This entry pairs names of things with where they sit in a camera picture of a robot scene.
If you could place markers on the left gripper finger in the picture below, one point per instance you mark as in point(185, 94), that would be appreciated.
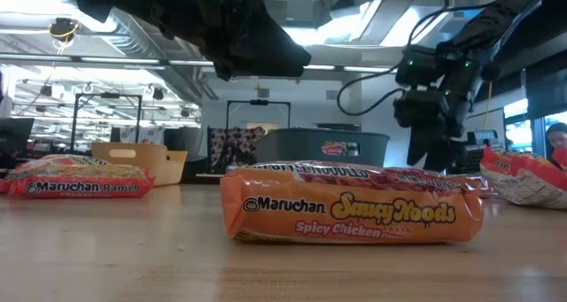
point(270, 58)

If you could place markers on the patterned fabric chair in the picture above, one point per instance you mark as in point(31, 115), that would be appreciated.
point(235, 147)

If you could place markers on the black computer monitor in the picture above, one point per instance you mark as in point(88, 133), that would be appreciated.
point(15, 136)

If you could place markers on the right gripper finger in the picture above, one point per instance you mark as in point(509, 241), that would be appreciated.
point(423, 144)
point(447, 158)

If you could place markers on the dark office chair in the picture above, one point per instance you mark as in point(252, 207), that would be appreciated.
point(184, 138)

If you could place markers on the dark plastic bin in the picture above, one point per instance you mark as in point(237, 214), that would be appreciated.
point(288, 147)

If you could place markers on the person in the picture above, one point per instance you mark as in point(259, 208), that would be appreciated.
point(557, 136)

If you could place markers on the tan yellow plastic bin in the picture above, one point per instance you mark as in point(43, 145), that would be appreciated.
point(133, 164)

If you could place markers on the black ceiling camera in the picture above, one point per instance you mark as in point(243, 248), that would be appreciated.
point(62, 28)

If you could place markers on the grey ceiling box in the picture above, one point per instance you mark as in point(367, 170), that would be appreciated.
point(301, 10)

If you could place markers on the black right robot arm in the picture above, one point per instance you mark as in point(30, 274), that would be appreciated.
point(496, 23)

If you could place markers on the Saucy Noods spicy chicken pack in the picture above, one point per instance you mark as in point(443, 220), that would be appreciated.
point(483, 187)
point(354, 213)

